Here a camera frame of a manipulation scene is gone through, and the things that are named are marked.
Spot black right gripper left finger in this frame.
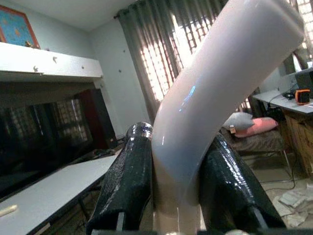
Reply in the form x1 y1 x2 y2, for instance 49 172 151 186
87 121 154 235

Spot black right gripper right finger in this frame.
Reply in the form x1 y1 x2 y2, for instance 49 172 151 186
198 135 287 233

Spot pale plastic dustpan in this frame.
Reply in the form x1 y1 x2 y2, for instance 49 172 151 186
151 0 306 235

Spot brown cushioned bed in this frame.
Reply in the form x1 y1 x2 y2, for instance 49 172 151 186
220 128 294 177

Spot white papers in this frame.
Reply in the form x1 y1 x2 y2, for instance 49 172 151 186
273 188 313 228

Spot dark red cabinet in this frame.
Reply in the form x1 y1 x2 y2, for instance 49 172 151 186
74 88 118 149

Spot grey pillow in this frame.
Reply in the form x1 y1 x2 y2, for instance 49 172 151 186
222 112 255 131

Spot pink pillow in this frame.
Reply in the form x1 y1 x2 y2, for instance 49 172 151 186
234 117 279 138

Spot wooden desk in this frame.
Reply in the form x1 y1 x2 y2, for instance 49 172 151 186
251 89 313 177

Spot orange and black device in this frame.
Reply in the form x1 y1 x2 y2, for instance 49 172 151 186
294 89 312 106

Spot small white oblong object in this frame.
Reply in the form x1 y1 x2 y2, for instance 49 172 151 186
0 204 19 218

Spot grey curtain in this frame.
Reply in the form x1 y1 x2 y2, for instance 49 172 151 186
118 0 229 123

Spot red-framed blue picture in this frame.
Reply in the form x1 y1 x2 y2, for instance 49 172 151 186
0 4 40 49

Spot white wall shelf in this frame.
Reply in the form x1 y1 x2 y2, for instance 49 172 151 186
0 41 104 79

